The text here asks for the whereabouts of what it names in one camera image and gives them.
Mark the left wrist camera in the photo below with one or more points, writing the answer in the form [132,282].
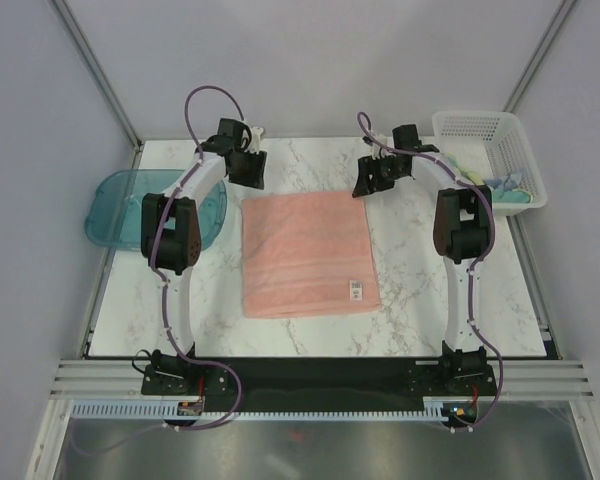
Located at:
[252,139]

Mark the pink towel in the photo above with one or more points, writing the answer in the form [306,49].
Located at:
[307,255]

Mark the right aluminium frame post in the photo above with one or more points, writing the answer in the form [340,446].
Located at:
[541,52]

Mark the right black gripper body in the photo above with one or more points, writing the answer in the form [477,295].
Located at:
[384,173]

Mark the teal plastic tray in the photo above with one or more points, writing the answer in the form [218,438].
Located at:
[114,220]

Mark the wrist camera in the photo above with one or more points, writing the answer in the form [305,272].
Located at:
[252,139]
[377,143]

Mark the white perforated plastic basket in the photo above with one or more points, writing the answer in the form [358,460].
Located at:
[493,144]

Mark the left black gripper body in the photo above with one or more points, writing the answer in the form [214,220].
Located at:
[244,173]

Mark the aluminium rail bar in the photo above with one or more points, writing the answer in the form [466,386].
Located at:
[524,380]

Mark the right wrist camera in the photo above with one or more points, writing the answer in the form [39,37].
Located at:
[377,143]

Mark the aluminium frame post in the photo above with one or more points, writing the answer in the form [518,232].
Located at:
[541,52]
[88,57]

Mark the blue yellow green towels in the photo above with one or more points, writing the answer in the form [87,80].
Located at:
[505,189]

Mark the left aluminium frame post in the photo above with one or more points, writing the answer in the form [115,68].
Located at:
[88,57]

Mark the white slotted cable duct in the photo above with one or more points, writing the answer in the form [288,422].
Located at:
[172,410]

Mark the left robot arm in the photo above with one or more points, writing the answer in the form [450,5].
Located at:
[171,238]

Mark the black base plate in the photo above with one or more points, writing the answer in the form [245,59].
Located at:
[307,383]

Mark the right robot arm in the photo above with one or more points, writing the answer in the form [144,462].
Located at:
[463,232]

